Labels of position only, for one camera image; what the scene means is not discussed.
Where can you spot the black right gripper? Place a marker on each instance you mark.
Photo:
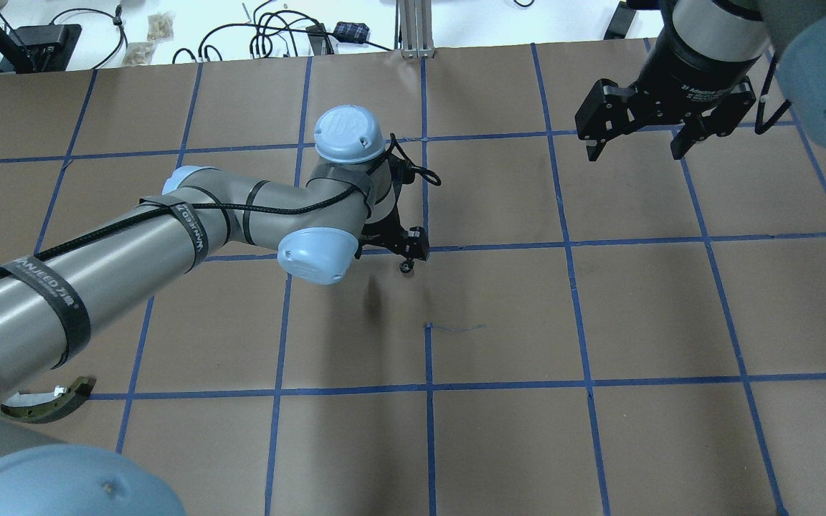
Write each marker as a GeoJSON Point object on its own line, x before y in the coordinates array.
{"type": "Point", "coordinates": [692, 74]}

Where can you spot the aluminium frame post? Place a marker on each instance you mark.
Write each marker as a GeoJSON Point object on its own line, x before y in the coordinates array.
{"type": "Point", "coordinates": [413, 29]}

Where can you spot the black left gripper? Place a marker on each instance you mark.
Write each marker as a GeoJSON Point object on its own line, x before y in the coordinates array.
{"type": "Point", "coordinates": [383, 231]}

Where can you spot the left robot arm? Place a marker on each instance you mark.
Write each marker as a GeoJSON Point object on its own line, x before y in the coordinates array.
{"type": "Point", "coordinates": [52, 303]}

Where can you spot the olive curved brake shoe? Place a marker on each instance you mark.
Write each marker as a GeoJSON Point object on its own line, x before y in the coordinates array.
{"type": "Point", "coordinates": [50, 406]}

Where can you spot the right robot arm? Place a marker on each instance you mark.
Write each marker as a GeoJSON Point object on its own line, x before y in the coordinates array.
{"type": "Point", "coordinates": [787, 39]}

